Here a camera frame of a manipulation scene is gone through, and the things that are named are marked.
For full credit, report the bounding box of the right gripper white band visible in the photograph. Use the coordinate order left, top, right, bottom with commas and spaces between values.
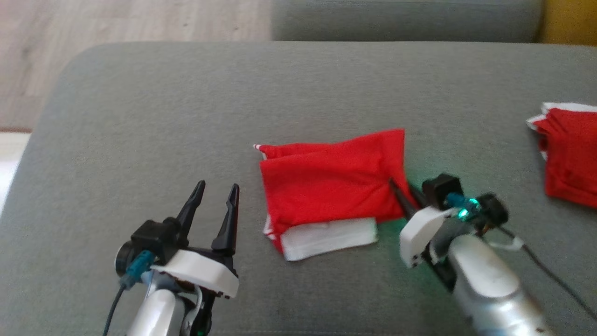
388, 178, 460, 293

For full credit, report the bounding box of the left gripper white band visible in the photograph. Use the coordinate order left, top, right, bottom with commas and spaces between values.
160, 180, 241, 336

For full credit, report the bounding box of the red shirt with white stripes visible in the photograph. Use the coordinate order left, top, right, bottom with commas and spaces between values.
254, 128, 419, 262

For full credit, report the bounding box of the red shorts white waistband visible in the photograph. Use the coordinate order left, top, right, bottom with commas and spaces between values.
526, 101, 597, 210

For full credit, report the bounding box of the grey sofa seat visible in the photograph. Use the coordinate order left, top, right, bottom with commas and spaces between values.
0, 41, 597, 336

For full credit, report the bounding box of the grey sofa cushion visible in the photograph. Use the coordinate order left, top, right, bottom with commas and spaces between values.
270, 0, 546, 44

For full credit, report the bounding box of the right arm cable blue plug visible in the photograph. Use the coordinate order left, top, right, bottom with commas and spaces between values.
444, 192, 597, 323

